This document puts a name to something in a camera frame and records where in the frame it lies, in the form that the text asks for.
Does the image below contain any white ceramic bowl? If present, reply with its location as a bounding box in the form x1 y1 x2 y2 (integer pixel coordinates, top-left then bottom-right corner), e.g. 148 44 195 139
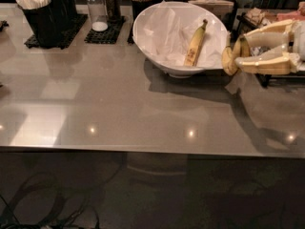
132 1 230 79

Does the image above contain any yellow banana bunch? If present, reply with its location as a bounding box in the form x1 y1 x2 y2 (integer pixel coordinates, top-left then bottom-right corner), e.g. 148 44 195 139
221 35 251 75

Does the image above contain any black cutlery holder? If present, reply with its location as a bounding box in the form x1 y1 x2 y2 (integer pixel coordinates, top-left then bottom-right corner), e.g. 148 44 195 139
15 0 59 48
27 0 77 31

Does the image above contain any black condiment packet rack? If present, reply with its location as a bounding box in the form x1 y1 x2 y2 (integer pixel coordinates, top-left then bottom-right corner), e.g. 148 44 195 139
248 10 305 86

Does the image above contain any small black rubber mat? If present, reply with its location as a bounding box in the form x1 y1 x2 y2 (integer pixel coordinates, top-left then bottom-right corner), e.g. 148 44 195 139
85 16 125 44

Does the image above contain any front black cutlery holder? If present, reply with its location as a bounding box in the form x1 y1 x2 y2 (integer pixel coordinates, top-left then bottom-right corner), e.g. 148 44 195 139
15 0 59 48

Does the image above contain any rear black cutlery holder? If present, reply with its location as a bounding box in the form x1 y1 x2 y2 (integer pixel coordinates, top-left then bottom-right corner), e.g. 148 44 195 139
27 0 77 31

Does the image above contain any single yellow banana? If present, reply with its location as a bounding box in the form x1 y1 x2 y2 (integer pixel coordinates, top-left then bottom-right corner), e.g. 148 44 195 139
184 19 208 67

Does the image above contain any large black rubber mat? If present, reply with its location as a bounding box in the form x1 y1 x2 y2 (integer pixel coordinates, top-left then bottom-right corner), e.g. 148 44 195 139
24 14 88 50

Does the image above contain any dark pepper shaker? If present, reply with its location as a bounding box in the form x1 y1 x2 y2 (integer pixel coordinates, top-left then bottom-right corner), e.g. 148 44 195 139
104 0 121 22

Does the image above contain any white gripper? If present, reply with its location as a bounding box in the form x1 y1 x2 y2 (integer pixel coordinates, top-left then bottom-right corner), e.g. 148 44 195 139
234 19 305 75

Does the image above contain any clear salt shaker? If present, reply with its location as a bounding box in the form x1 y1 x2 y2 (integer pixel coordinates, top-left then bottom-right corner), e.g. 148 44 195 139
86 0 108 32

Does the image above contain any white paper bowl liner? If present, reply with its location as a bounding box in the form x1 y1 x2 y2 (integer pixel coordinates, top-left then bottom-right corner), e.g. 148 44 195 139
132 2 228 70

